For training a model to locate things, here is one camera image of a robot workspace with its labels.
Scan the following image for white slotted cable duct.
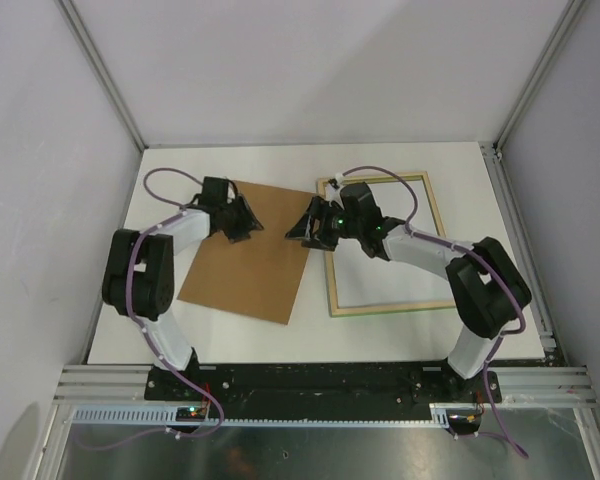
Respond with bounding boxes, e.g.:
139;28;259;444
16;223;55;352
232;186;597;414
71;404;482;430

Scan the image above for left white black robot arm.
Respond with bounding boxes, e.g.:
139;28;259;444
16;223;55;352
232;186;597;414
102;177;263;400

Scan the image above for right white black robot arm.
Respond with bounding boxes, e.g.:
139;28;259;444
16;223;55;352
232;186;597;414
285;182;532;401

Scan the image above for green wooden photo frame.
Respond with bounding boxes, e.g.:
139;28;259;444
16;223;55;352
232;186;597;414
315;171;459;318

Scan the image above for right aluminium corner post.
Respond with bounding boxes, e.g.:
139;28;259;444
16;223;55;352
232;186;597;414
492;0;590;151

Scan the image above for left aluminium corner post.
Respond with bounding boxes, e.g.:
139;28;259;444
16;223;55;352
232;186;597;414
54;0;147;152

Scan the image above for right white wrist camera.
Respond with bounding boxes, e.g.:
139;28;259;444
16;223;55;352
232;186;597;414
325;173;344;203

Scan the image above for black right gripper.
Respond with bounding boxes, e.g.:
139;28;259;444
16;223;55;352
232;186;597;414
287;195;364;251

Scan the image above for brown cardboard backing board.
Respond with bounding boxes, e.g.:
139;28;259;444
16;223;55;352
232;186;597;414
179;181;313;325

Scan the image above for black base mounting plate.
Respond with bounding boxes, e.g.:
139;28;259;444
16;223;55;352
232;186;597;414
144;361;502;419

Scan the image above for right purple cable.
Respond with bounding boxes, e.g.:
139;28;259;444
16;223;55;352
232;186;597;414
344;166;529;459

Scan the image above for aluminium corner post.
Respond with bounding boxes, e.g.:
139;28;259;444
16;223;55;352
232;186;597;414
492;0;590;151
54;0;147;152

